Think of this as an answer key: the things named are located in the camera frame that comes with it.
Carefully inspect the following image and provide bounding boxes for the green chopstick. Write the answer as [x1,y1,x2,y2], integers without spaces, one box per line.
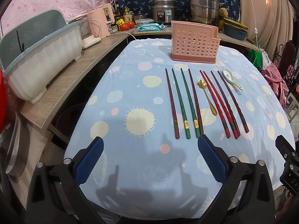
[171,68,191,140]
[180,68,200,138]

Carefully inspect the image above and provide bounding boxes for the gold flower spoon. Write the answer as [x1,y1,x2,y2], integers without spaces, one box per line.
[197,79,217,116]

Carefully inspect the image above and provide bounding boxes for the white ceramic soup spoon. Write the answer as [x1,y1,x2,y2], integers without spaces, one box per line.
[223,69,244,91]

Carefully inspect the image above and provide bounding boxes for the blue patterned tablecloth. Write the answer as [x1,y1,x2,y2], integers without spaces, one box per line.
[65,39,295,220]

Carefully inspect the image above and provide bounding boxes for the pink floral clothing pile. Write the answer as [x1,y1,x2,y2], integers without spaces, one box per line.
[261,63,289,108]

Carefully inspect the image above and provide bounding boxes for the green plastic bag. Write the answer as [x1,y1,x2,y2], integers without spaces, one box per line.
[245,49,263,71]

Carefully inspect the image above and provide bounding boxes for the pink perforated utensil holder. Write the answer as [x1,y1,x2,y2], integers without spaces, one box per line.
[171,21,221,64]

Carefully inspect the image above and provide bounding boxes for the white glass blender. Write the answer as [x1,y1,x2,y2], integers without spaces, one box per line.
[68,13,101,50]

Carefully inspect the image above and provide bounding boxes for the white dish drainer box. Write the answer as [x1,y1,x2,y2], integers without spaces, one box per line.
[1,10,83,104]

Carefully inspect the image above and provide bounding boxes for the stacked yellow blue bowls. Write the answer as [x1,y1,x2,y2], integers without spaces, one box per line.
[224,18,248,41]

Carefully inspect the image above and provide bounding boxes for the red tomato right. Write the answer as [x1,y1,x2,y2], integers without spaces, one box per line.
[127,21,135,28]

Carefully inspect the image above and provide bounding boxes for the blue wet wipes pack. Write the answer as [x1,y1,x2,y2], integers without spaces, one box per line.
[137,23,165,32]

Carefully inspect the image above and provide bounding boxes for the pink electric kettle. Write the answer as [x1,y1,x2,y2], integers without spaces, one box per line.
[87,3,115,38]

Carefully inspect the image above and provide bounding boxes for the clear food container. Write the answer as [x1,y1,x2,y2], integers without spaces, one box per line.
[135,18,154,26]

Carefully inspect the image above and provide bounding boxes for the oil bottle yellow cap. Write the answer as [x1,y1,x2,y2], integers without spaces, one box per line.
[123,7,132,23]

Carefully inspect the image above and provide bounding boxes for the stainless steel steamer pot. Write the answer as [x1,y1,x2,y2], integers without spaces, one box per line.
[190,0,219,25]

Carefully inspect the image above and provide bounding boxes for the small steel lidded pot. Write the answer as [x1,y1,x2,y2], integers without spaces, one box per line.
[132,11,148,22]

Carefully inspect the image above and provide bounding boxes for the silver rice cooker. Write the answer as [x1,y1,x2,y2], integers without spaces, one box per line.
[152,0,176,24]

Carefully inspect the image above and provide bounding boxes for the beige hanging curtain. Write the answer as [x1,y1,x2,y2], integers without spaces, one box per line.
[240,0,293,58]

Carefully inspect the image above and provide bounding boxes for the white cord with switch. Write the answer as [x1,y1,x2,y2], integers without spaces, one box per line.
[244,0,261,66]

